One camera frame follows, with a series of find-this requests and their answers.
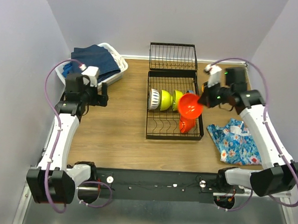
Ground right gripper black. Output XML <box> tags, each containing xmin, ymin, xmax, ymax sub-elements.
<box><xmin>199</xmin><ymin>77</ymin><xmax>235</xmax><ymax>109</ymax></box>

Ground blue ceramic bowl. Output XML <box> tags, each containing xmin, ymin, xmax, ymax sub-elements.
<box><xmin>186</xmin><ymin>90</ymin><xmax>195</xmax><ymax>94</ymax></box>

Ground red orange bowl stack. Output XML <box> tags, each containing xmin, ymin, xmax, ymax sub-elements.
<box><xmin>178</xmin><ymin>93</ymin><xmax>204</xmax><ymax>119</ymax></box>

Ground lime green plain bowl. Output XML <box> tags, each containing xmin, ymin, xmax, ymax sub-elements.
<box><xmin>172</xmin><ymin>90</ymin><xmax>183</xmax><ymax>111</ymax></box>

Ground black wire dish rack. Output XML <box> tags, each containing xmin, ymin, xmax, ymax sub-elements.
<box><xmin>146</xmin><ymin>42</ymin><xmax>204</xmax><ymax>141</ymax></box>

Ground lime bowl ribbed white outside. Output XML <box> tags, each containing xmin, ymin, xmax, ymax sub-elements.
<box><xmin>147</xmin><ymin>89</ymin><xmax>173</xmax><ymax>111</ymax></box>

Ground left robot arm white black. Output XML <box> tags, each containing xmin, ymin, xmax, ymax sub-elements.
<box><xmin>26</xmin><ymin>73</ymin><xmax>108</xmax><ymax>205</ymax></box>

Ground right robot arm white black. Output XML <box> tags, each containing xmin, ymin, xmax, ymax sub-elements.
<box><xmin>198</xmin><ymin>65</ymin><xmax>298</xmax><ymax>197</ymax></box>

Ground white plastic basket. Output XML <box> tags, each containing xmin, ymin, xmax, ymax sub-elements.
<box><xmin>55</xmin><ymin>43</ymin><xmax>128</xmax><ymax>88</ymax></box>

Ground folded dark blue towels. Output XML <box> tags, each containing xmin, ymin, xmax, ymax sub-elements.
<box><xmin>70</xmin><ymin>45</ymin><xmax>121</xmax><ymax>83</ymax></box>

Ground blue floral cloth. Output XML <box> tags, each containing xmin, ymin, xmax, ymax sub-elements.
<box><xmin>207</xmin><ymin>118</ymin><xmax>262</xmax><ymax>166</ymax></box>

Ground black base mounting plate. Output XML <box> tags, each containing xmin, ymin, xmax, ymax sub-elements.
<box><xmin>76</xmin><ymin>165</ymin><xmax>236</xmax><ymax>207</ymax></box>

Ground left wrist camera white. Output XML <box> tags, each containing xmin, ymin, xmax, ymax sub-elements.
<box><xmin>79</xmin><ymin>64</ymin><xmax>100</xmax><ymax>87</ymax></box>

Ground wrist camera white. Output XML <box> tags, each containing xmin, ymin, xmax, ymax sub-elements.
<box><xmin>79</xmin><ymin>64</ymin><xmax>100</xmax><ymax>87</ymax></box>
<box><xmin>204</xmin><ymin>65</ymin><xmax>222</xmax><ymax>88</ymax></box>

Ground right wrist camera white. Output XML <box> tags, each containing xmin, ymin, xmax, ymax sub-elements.
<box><xmin>204</xmin><ymin>65</ymin><xmax>222</xmax><ymax>88</ymax></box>

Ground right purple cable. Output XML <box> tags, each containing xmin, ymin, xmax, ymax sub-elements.
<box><xmin>201</xmin><ymin>56</ymin><xmax>298</xmax><ymax>215</ymax></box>

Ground purple cable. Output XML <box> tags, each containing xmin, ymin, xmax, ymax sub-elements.
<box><xmin>38</xmin><ymin>57</ymin><xmax>120</xmax><ymax>216</ymax></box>
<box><xmin>201</xmin><ymin>56</ymin><xmax>298</xmax><ymax>215</ymax></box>

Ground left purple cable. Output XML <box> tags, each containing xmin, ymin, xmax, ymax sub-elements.
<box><xmin>38</xmin><ymin>57</ymin><xmax>120</xmax><ymax>216</ymax></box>

